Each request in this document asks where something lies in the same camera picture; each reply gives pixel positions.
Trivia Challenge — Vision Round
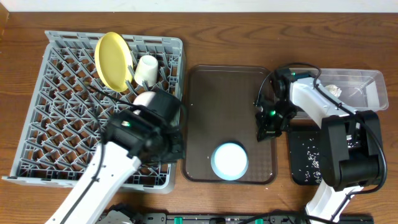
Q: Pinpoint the brown serving tray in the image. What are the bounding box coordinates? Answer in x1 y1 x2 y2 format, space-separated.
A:
182 65 277 185

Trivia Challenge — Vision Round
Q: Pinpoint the white paper cup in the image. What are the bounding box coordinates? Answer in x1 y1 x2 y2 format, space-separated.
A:
134 55 158 87

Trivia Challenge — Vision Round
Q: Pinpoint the clear plastic bin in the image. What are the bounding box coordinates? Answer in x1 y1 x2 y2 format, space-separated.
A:
272 68 389 124

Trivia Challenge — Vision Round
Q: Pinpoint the white tissue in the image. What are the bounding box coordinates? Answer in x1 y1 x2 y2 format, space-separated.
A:
325 85 342 98

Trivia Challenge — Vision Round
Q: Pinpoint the black waste tray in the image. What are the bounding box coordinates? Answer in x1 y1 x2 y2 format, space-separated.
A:
287 124 383 187

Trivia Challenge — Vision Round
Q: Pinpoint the light blue bowl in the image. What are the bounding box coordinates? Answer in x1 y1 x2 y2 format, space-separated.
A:
210 142 249 181

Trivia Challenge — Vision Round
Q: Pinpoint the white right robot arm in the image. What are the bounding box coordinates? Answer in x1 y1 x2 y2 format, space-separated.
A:
254 65 387 223

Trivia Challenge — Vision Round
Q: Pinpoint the grey dishwasher rack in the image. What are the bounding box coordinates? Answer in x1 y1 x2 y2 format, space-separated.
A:
2 30 186 194

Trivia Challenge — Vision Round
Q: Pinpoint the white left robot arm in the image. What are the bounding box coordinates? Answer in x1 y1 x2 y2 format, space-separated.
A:
48 90 185 223

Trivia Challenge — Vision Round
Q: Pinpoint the yellow plate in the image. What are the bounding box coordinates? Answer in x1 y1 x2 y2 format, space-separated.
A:
95 32 133 92

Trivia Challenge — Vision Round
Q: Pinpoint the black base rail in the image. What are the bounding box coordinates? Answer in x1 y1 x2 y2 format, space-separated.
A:
99 203 374 224

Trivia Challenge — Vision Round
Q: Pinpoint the pile of rice and nuts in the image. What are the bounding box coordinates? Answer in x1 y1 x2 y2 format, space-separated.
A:
289 134 322 185

